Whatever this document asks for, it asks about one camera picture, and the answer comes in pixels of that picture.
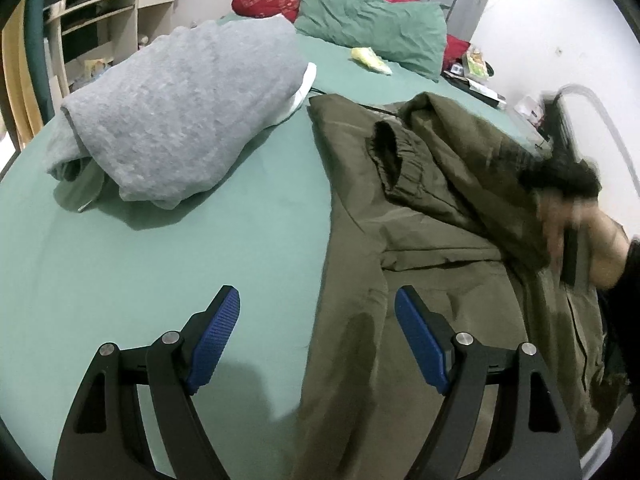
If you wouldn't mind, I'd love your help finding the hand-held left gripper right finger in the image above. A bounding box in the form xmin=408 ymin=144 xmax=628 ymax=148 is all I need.
xmin=394 ymin=285 xmax=583 ymax=480

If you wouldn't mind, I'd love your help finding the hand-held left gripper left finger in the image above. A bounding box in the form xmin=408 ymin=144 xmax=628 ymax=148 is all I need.
xmin=52 ymin=285 xmax=242 ymax=480

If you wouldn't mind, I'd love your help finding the olive green jacket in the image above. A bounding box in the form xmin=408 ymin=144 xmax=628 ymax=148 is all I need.
xmin=292 ymin=91 xmax=631 ymax=480

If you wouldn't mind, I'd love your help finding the person's right hand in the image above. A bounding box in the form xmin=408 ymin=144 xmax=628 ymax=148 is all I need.
xmin=540 ymin=192 xmax=632 ymax=292

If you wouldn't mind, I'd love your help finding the small red pillow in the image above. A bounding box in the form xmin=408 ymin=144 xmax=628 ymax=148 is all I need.
xmin=442 ymin=34 xmax=473 ymax=73

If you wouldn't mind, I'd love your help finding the dark green cloth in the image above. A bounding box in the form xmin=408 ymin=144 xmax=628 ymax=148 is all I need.
xmin=52 ymin=157 xmax=108 ymax=213

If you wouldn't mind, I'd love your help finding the small yellow cloth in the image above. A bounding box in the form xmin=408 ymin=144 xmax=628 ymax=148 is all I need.
xmin=350 ymin=46 xmax=393 ymax=76

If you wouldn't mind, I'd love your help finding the grey folded sweater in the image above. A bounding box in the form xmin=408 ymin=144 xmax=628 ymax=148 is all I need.
xmin=44 ymin=16 xmax=312 ymax=211

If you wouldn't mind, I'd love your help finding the green pillow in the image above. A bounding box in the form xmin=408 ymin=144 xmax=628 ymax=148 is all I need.
xmin=294 ymin=0 xmax=449 ymax=82

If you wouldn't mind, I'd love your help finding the white folded cloth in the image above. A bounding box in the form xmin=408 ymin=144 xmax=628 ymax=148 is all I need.
xmin=270 ymin=62 xmax=319 ymax=126

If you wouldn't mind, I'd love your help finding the clear plastic bag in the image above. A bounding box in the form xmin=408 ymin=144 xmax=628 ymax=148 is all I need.
xmin=82 ymin=56 xmax=114 ymax=82

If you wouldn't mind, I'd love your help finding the yellow curtain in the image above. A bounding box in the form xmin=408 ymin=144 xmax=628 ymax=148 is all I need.
xmin=2 ymin=0 xmax=46 ymax=150

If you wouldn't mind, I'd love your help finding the teal curtain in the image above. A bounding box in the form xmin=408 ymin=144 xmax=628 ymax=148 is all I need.
xmin=25 ymin=0 xmax=55 ymax=126

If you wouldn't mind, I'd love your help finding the beige computer desk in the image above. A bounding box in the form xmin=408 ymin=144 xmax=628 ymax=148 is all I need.
xmin=42 ymin=0 xmax=181 ymax=106

